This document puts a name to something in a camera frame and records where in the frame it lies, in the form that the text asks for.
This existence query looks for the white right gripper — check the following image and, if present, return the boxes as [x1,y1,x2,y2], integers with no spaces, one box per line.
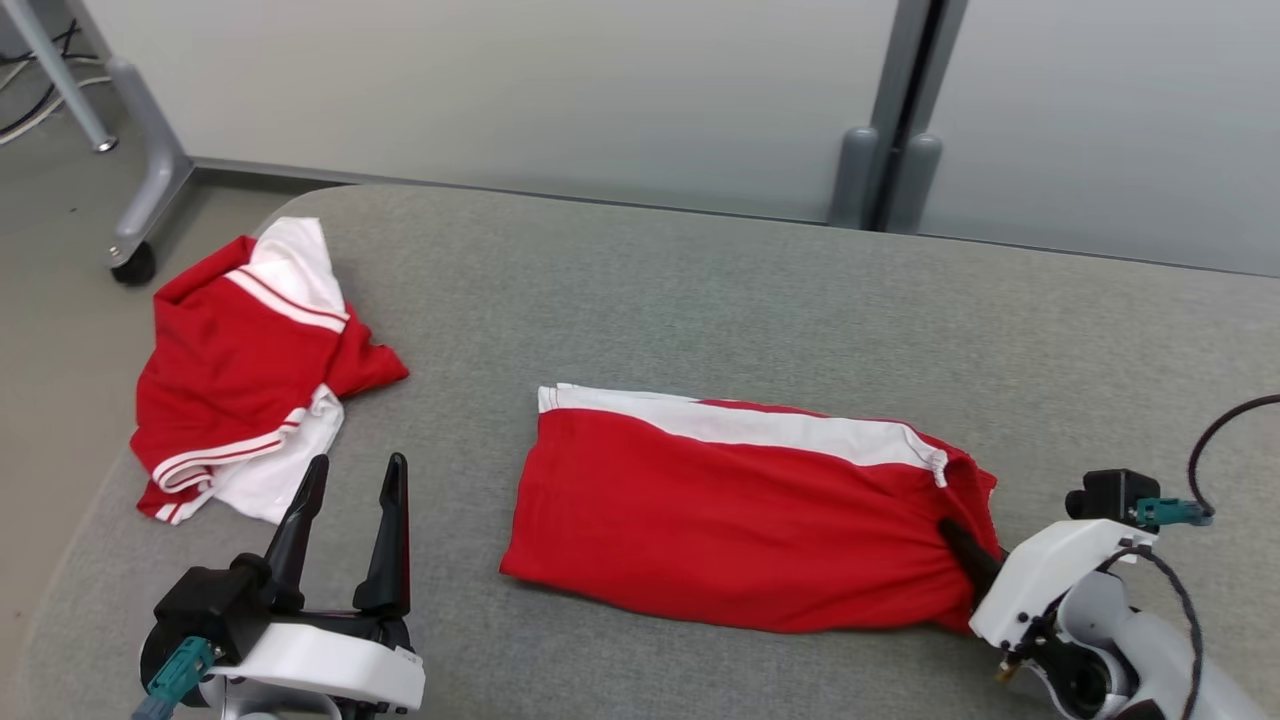
[938,518,1159,651]

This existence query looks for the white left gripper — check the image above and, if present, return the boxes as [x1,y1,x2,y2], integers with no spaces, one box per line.
[205,452,426,716]

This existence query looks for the red white basketball jersey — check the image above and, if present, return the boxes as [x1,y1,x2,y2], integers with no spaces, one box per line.
[130,217,411,526]

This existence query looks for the red shorts with white stripe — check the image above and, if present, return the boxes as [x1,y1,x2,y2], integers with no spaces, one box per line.
[498,383,1003,636]

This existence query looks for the black caster wheel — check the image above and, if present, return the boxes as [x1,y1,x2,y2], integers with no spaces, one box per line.
[110,243,158,287]

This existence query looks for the grey curved table leg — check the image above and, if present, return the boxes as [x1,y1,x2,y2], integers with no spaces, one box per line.
[105,57,196,269]

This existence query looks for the thin metal table leg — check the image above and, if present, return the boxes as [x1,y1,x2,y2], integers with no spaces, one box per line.
[0,0,119,154]

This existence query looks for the teal right camera plug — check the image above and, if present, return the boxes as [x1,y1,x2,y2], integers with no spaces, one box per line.
[1137,497,1216,529]

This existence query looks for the teal camera plug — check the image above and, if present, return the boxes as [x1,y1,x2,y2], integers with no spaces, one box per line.
[130,637,216,720]
[1137,497,1216,529]

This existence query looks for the teal left camera plug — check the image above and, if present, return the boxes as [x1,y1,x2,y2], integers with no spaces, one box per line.
[130,637,216,720]

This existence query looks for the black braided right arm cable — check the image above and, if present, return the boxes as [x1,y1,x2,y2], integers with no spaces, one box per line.
[1100,543,1204,720]

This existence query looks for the black right camera cable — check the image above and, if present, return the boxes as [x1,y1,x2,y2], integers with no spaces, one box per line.
[1187,393,1280,516]

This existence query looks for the grey rounded post foot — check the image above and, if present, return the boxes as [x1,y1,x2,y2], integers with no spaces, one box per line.
[885,133,943,236]
[828,125,881,229]

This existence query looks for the grey partition post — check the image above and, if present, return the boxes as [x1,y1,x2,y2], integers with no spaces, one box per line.
[870,0,969,233]

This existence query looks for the white floor cable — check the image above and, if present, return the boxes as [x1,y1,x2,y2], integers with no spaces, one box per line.
[0,75,106,146]

